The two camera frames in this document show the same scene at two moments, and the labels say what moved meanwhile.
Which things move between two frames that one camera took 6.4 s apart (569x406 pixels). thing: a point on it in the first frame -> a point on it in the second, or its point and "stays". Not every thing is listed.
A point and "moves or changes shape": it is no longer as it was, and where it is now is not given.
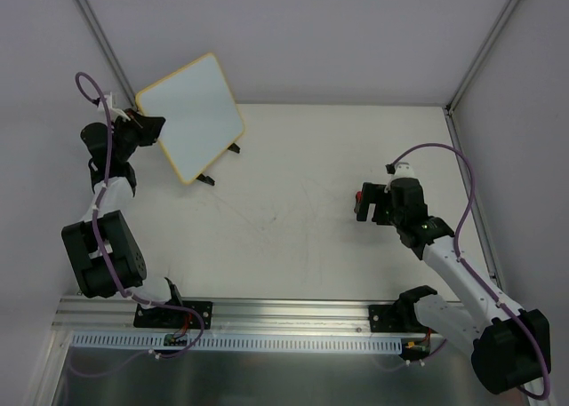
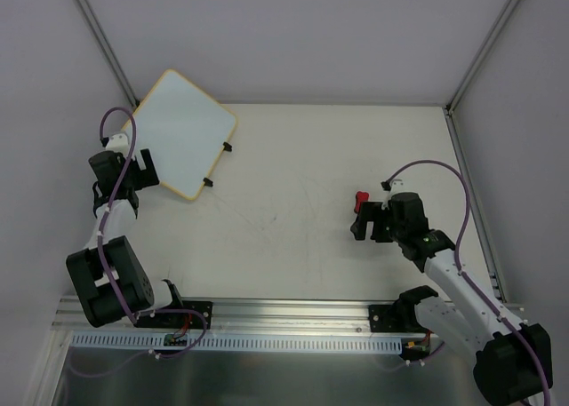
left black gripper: x=147 y=128 -> x=145 y=171
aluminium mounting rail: x=256 y=316 stays
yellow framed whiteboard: x=202 y=120 moves or changes shape
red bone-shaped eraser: x=358 y=200 stays
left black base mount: x=167 y=317 stays
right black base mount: x=395 y=318 stays
